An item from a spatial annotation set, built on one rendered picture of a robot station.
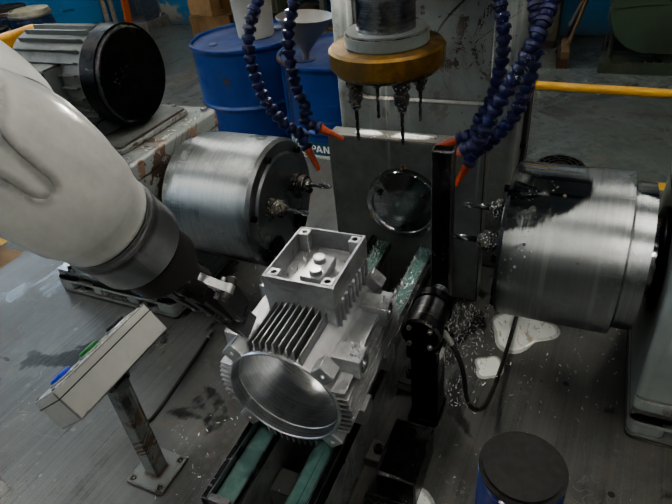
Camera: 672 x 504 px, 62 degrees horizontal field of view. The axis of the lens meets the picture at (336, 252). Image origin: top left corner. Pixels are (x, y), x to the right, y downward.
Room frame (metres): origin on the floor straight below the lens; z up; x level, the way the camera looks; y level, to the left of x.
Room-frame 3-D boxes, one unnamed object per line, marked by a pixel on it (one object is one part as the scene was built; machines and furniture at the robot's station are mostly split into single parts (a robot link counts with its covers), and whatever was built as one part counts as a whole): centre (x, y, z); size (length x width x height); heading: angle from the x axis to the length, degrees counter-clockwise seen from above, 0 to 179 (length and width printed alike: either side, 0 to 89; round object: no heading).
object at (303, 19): (2.47, 0.01, 0.93); 0.25 x 0.24 x 0.25; 150
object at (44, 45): (1.11, 0.48, 1.16); 0.33 x 0.26 x 0.42; 62
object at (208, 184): (1.00, 0.22, 1.04); 0.37 x 0.25 x 0.25; 62
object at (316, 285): (0.61, 0.03, 1.11); 0.12 x 0.11 x 0.07; 154
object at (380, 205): (0.92, -0.14, 1.01); 0.15 x 0.02 x 0.15; 62
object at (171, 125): (1.12, 0.43, 0.99); 0.35 x 0.31 x 0.37; 62
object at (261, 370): (0.57, 0.05, 1.01); 0.20 x 0.19 x 0.19; 154
